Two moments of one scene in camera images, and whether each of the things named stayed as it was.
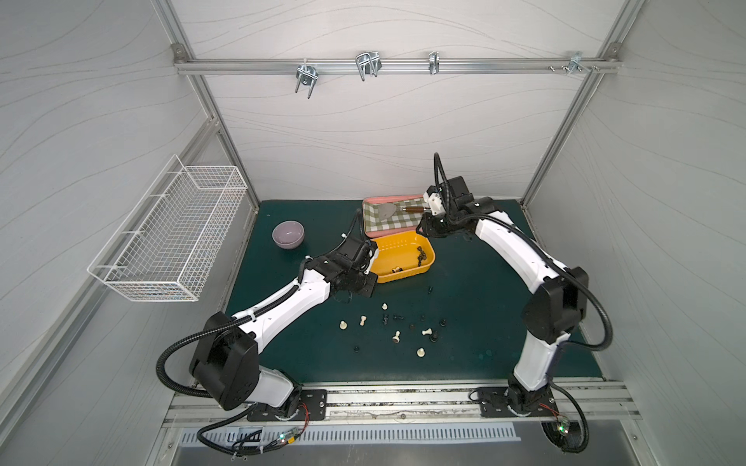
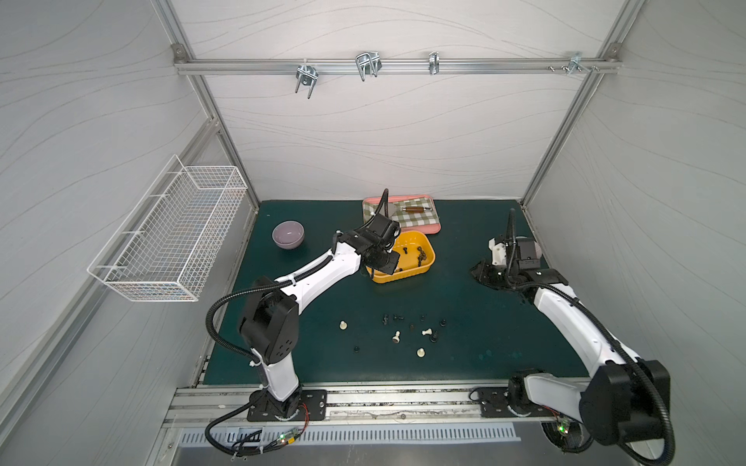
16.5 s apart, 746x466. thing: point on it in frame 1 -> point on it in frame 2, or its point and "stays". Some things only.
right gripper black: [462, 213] -> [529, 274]
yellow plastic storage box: [401, 255] stays
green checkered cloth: [397, 219] stays
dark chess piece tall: [422, 255] stays
